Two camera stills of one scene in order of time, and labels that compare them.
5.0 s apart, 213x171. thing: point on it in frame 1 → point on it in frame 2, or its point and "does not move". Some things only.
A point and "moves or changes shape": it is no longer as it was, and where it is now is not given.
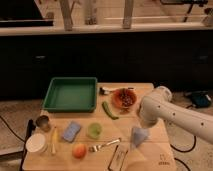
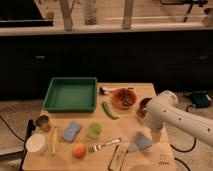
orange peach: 79,151 does not move
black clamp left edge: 31,127 does not move
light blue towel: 138,135 moves or changes shape
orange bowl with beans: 124,98 does not move
